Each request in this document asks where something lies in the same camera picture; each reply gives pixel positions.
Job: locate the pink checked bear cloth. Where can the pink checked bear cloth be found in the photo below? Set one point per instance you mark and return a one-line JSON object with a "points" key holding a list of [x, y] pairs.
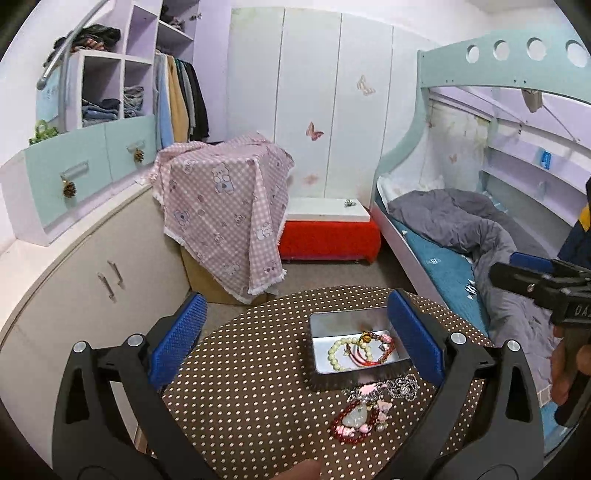
{"points": [[221, 207]]}

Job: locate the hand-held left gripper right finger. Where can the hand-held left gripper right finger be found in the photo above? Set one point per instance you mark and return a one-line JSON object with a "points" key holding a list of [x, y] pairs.
{"points": [[415, 341]]}

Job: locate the silver metal tin box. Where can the silver metal tin box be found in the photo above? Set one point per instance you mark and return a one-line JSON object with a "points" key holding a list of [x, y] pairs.
{"points": [[341, 323]]}

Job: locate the grey blanket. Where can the grey blanket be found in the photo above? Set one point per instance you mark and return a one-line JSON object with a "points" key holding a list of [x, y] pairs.
{"points": [[461, 221]]}

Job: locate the person's right forearm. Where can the person's right forearm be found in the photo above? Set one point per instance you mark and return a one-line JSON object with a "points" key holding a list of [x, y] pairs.
{"points": [[575, 242]]}

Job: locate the dark clothes pile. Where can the dark clothes pile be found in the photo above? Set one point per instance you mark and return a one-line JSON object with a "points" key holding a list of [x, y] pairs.
{"points": [[92, 39]]}

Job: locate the yellow hanging garment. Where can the yellow hanging garment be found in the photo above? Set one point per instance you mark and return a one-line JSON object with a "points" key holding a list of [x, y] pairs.
{"points": [[178, 106]]}

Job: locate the folded blue jeans stack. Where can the folded blue jeans stack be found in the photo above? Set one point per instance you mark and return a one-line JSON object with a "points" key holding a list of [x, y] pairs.
{"points": [[101, 110]]}

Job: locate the teal bed sheet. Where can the teal bed sheet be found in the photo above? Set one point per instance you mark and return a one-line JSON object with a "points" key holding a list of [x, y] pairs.
{"points": [[438, 267]]}

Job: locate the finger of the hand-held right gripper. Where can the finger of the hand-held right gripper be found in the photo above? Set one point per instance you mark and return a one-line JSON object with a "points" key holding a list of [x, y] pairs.
{"points": [[512, 279], [531, 261]]}

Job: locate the folded light denim clothes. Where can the folded light denim clothes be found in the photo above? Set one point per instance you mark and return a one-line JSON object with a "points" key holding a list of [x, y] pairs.
{"points": [[133, 101]]}

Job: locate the black hanging garment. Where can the black hanging garment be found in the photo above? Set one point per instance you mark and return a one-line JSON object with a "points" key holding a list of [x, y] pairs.
{"points": [[198, 106]]}

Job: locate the green leafy ornament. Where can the green leafy ornament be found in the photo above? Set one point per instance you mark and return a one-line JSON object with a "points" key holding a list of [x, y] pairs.
{"points": [[44, 134]]}

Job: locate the teal drawer unit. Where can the teal drawer unit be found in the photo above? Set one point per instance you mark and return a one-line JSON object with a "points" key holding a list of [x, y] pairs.
{"points": [[51, 180]]}

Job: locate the person's right hand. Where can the person's right hand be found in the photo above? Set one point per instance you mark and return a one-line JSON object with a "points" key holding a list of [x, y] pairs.
{"points": [[561, 369]]}

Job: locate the lilac open shelf unit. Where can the lilac open shelf unit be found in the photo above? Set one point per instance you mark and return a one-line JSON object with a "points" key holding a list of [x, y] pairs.
{"points": [[138, 41]]}

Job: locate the curved grey metal pole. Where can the curved grey metal pole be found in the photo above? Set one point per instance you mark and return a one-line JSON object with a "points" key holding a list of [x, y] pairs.
{"points": [[69, 46]]}

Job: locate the brown pine cone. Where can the brown pine cone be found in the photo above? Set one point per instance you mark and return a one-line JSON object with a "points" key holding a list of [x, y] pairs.
{"points": [[139, 156], [69, 189]]}

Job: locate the red bench with white top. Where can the red bench with white top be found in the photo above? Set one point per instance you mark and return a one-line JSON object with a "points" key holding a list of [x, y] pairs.
{"points": [[323, 240]]}

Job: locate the brown polka dot tablecloth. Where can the brown polka dot tablecloth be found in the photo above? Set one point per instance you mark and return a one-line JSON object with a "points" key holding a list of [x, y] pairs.
{"points": [[258, 392]]}

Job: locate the light blue hanging garment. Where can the light blue hanging garment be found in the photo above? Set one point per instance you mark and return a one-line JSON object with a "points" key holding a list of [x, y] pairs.
{"points": [[164, 106]]}

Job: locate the small blue box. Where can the small blue box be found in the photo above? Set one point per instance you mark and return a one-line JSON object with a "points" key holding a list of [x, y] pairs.
{"points": [[546, 159]]}

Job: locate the teal and white bunk bed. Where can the teal and white bunk bed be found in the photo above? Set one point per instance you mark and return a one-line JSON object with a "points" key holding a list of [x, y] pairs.
{"points": [[401, 138]]}

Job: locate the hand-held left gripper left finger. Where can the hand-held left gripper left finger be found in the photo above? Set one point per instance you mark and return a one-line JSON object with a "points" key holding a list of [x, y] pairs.
{"points": [[178, 341]]}

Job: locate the pink butterfly sticker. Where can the pink butterfly sticker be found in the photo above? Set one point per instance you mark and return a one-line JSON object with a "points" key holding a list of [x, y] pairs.
{"points": [[365, 86], [315, 131]]}

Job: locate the person's left hand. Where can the person's left hand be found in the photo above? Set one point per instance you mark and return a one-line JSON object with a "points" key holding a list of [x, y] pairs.
{"points": [[300, 471]]}

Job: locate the beige floor cabinet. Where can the beige floor cabinet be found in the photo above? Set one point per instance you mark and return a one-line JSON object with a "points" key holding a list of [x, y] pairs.
{"points": [[69, 286]]}

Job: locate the white wardrobe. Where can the white wardrobe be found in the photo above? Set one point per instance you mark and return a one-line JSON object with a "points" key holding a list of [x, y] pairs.
{"points": [[314, 69]]}

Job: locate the brown cardboard box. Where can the brown cardboard box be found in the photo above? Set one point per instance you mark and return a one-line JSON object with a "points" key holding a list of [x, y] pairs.
{"points": [[198, 277]]}

